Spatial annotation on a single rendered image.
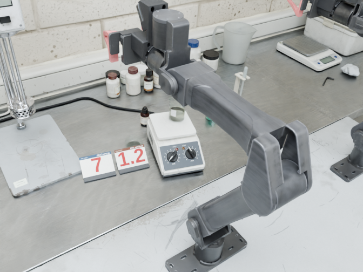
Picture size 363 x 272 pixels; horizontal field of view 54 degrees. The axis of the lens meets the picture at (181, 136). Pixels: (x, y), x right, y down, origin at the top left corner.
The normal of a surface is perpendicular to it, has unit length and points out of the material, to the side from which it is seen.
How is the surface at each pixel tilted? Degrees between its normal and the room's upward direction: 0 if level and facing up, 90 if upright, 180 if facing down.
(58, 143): 0
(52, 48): 90
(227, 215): 91
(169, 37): 90
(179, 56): 89
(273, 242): 0
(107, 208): 0
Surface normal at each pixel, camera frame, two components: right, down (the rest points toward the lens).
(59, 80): 0.57, 0.56
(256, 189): -0.82, 0.32
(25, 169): 0.07, -0.77
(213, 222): -0.70, 0.27
